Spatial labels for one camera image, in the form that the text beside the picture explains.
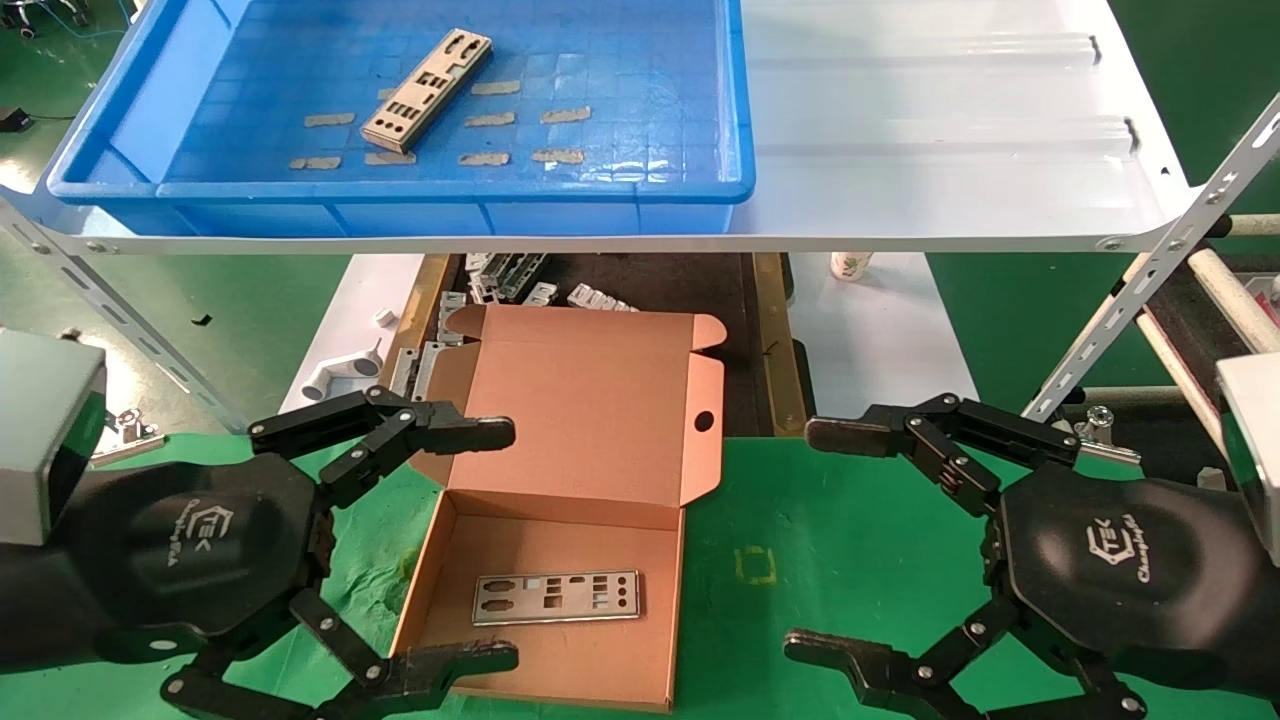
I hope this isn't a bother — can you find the wheeled chair base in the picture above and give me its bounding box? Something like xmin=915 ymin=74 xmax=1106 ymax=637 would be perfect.
xmin=0 ymin=0 xmax=93 ymax=39

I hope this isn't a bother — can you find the white metal shelf board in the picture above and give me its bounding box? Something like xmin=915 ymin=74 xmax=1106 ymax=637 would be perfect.
xmin=0 ymin=0 xmax=1201 ymax=256

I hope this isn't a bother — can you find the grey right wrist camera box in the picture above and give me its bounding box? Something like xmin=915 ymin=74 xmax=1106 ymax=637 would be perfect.
xmin=1215 ymin=352 xmax=1280 ymax=569

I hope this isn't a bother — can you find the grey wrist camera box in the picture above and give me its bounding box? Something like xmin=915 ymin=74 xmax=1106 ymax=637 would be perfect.
xmin=0 ymin=328 xmax=109 ymax=547
xmin=1215 ymin=352 xmax=1280 ymax=569

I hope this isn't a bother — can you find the silver binder clip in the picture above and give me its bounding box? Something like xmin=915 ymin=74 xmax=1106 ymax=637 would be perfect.
xmin=105 ymin=408 xmax=166 ymax=467
xmin=1072 ymin=405 xmax=1143 ymax=467

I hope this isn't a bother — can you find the grey perforated shelf brace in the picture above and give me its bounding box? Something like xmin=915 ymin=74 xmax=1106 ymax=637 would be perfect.
xmin=0 ymin=195 xmax=246 ymax=433
xmin=1012 ymin=92 xmax=1280 ymax=426

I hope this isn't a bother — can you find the white pipe fitting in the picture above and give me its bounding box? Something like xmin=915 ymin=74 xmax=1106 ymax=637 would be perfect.
xmin=300 ymin=338 xmax=384 ymax=402

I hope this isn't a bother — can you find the blue plastic tray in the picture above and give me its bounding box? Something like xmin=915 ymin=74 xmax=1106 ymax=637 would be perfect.
xmin=45 ymin=0 xmax=756 ymax=238

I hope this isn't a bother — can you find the green table cloth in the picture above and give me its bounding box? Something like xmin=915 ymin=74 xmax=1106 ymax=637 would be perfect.
xmin=0 ymin=432 xmax=1280 ymax=720

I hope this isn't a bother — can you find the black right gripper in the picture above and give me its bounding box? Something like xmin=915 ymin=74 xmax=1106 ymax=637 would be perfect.
xmin=783 ymin=393 xmax=1280 ymax=720

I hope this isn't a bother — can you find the open brown cardboard box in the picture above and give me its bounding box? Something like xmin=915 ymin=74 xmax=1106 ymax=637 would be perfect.
xmin=385 ymin=305 xmax=728 ymax=713

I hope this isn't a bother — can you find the perforated metal shield plate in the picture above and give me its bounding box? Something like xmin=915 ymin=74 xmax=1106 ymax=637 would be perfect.
xmin=472 ymin=570 xmax=642 ymax=627
xmin=360 ymin=28 xmax=494 ymax=154

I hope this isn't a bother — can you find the long silver metal bracket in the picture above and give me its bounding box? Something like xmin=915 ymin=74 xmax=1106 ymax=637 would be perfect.
xmin=495 ymin=252 xmax=549 ymax=301

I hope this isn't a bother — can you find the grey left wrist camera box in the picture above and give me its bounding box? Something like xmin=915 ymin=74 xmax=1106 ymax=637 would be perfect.
xmin=0 ymin=328 xmax=109 ymax=547

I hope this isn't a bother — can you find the metal parts pile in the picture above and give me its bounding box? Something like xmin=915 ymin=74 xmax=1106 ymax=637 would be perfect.
xmin=360 ymin=252 xmax=813 ymax=438

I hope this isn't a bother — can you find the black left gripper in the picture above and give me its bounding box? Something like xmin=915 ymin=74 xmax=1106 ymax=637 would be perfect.
xmin=0 ymin=385 xmax=521 ymax=720

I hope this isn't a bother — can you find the ribbed silver metal bracket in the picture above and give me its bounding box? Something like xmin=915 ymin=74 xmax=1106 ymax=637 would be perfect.
xmin=567 ymin=284 xmax=641 ymax=314

